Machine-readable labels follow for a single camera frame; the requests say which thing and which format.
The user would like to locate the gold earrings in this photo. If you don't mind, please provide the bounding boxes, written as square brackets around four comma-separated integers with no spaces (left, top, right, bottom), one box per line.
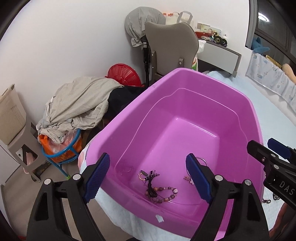
[184,176,194,185]

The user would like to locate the beaded brown bracelet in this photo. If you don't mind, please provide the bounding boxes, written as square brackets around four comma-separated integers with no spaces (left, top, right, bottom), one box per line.
[145,186,179,205]

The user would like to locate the beige laundry hamper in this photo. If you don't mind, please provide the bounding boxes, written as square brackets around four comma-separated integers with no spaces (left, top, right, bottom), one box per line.
[1,84,46,182]

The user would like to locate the large teddy bear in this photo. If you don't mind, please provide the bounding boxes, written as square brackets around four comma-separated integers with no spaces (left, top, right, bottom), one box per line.
[282,63,296,84]

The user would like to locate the pale blue patterned blanket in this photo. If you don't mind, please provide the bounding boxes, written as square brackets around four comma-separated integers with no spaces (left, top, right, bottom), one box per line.
[246,52,295,112]

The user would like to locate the grey clothes pile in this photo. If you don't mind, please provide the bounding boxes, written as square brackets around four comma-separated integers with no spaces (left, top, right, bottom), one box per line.
[36,76,123,144]

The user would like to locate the purple plastic bin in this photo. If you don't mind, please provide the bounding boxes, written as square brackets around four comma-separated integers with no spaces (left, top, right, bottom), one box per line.
[83,67,265,240]

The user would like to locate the blue plush toy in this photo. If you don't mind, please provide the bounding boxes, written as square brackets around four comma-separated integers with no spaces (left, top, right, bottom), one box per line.
[251,37,270,54]

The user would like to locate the grey white desk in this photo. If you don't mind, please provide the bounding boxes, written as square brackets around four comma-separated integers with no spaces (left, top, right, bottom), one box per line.
[197,42,241,77]

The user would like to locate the black clothing pile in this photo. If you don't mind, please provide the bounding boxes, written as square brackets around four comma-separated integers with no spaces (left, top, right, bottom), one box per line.
[104,86,145,121]

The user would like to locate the toy truck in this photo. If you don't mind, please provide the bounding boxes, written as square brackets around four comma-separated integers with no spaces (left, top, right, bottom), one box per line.
[213,35,228,47]

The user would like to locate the red plastic basket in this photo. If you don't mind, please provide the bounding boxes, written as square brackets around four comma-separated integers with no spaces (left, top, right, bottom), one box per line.
[106,63,144,87]

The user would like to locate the grey chair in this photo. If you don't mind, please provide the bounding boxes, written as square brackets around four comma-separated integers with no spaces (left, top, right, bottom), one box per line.
[145,22,199,84]

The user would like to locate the white tote bag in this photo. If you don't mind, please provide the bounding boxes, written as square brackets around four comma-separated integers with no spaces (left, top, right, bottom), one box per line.
[164,11,194,27]

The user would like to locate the grey cloth on chair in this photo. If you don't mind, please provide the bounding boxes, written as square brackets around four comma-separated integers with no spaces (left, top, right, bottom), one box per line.
[125,6,166,47]

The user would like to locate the blue wire stand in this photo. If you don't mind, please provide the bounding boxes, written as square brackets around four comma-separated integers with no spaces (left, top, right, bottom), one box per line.
[41,128,82,179]

